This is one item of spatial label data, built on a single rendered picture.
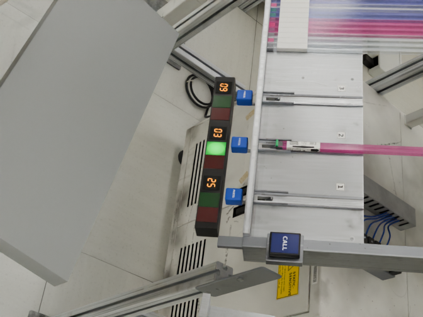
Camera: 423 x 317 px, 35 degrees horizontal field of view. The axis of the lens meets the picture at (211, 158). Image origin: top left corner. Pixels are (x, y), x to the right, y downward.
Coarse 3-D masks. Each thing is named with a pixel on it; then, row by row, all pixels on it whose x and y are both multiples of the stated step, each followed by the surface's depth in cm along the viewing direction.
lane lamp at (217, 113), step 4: (212, 108) 132; (216, 108) 132; (220, 108) 132; (224, 108) 132; (228, 108) 132; (212, 112) 132; (216, 112) 132; (220, 112) 132; (224, 112) 132; (228, 112) 132; (212, 116) 131; (216, 116) 131; (220, 116) 131; (224, 116) 131; (228, 116) 131
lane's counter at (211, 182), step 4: (204, 176) 124; (208, 176) 124; (212, 176) 124; (216, 176) 124; (220, 176) 124; (204, 180) 124; (208, 180) 124; (212, 180) 124; (216, 180) 124; (220, 180) 124; (204, 184) 123; (208, 184) 123; (212, 184) 123; (216, 184) 123; (204, 188) 123; (208, 188) 123; (212, 188) 123; (216, 188) 123
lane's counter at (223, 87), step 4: (220, 84) 136; (224, 84) 135; (228, 84) 135; (216, 88) 135; (220, 88) 135; (224, 88) 135; (228, 88) 135; (216, 92) 135; (220, 92) 134; (224, 92) 134; (228, 92) 134
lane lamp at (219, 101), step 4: (216, 96) 134; (220, 96) 134; (224, 96) 134; (228, 96) 134; (216, 100) 134; (220, 100) 133; (224, 100) 133; (228, 100) 133; (216, 104) 133; (220, 104) 133; (224, 104) 133; (228, 104) 133
